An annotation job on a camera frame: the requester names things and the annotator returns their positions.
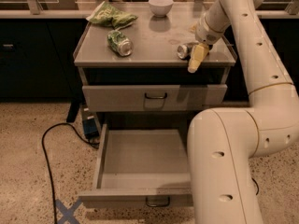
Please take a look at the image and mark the green chip bag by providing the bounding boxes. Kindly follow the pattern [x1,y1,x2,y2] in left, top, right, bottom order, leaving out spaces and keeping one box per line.
[86,2,137,30]

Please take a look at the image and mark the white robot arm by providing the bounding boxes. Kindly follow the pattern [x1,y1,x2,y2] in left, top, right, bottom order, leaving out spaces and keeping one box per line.
[187,0,299,224]

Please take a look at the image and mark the green soda can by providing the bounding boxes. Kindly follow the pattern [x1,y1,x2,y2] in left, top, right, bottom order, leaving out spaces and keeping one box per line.
[107,30,133,57]

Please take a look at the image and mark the blue tape cross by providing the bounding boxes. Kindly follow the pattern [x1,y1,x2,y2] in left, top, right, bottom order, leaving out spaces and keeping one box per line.
[55,200,81,224]

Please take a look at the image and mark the dark counter cabinets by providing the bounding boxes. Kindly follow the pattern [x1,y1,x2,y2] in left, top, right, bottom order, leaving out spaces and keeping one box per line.
[0,19,299,102]

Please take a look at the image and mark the grey drawer cabinet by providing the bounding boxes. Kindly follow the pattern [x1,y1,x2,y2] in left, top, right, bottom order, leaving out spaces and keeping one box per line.
[72,1,237,209]

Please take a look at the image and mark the white bowl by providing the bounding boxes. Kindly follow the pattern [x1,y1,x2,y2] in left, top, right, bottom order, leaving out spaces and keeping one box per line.
[149,0,174,17]

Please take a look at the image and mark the silver blue redbull can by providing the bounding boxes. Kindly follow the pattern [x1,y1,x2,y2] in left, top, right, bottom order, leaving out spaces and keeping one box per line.
[177,42,198,60]

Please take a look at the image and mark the black cable right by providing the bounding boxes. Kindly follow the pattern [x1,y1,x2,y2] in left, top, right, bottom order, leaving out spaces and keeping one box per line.
[251,177,260,196]

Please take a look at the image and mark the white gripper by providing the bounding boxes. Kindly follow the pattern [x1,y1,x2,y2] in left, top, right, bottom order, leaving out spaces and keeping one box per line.
[188,15,223,73]

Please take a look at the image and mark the blue power box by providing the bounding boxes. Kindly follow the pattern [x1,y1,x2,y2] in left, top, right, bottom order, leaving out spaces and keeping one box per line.
[80,104,99,139]

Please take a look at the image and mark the closed upper grey drawer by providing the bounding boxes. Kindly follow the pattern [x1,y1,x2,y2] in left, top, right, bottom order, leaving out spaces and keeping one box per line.
[82,84,227,112]

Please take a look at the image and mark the black cable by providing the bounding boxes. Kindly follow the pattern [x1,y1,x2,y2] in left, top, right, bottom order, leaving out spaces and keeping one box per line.
[251,177,260,196]
[40,122,100,224]

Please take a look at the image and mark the black cable left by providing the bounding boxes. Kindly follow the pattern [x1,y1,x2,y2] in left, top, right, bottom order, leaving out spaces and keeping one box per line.
[40,122,100,224]

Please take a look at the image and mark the open middle grey drawer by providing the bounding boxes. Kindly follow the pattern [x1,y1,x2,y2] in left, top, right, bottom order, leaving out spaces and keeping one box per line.
[79,124,193,208]

